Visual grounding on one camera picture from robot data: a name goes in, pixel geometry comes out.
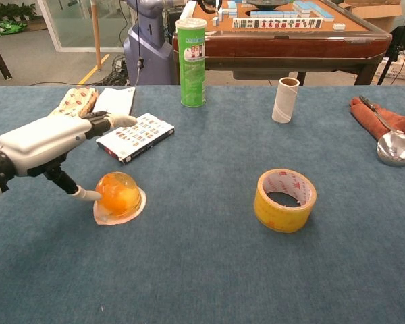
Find brown mahjong table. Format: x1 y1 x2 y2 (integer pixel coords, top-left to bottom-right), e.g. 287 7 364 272
172 0 393 86

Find brown folded cloth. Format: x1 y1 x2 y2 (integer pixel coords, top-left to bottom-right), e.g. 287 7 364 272
349 97 405 141

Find wooden pole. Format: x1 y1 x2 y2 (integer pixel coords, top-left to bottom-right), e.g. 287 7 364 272
90 0 103 71

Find black cable bundle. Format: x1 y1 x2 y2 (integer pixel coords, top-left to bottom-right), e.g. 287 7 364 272
101 55 129 86

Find cardboard tube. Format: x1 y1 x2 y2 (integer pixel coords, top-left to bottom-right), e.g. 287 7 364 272
271 77 300 124

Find cardboard box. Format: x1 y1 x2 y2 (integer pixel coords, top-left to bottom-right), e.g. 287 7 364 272
337 0 404 34

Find green chips can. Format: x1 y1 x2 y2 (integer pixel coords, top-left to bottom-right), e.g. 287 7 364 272
175 18 207 109

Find mahjong tile row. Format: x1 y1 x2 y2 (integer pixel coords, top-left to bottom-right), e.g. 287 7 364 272
232 16 324 30

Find blue table cloth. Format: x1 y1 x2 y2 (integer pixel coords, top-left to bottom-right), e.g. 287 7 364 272
0 84 405 324

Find green potted plants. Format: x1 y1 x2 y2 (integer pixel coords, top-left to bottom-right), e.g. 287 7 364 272
0 2 38 37

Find white framed glass partition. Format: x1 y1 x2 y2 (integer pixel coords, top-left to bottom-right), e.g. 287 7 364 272
36 0 129 53

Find metal ladle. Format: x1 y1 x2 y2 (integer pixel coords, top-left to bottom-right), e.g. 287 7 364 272
359 96 405 167

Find white snack packet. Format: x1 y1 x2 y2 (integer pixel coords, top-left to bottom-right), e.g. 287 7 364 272
92 86 136 116

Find yellow tape roll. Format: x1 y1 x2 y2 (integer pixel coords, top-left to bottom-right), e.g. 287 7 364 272
253 168 318 234

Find red patterned snack packet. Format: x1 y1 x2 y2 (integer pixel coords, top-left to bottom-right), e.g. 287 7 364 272
49 86 100 119

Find white printed card box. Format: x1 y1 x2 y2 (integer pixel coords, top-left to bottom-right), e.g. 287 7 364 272
95 113 176 165

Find black tripod stand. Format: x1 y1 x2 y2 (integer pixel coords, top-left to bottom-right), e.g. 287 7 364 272
377 0 405 85

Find blue backed tile stack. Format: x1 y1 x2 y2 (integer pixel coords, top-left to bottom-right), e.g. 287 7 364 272
292 0 335 22

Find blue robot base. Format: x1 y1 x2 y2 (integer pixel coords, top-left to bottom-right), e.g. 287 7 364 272
123 0 190 86

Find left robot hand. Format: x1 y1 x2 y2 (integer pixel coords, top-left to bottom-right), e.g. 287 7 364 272
0 111 138 203

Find orange jelly cup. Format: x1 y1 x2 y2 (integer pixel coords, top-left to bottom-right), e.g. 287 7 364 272
92 171 147 226

